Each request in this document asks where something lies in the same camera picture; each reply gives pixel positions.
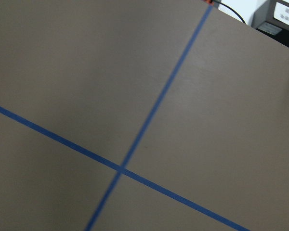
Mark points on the black box with label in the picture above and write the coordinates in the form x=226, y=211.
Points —
x=272, y=19

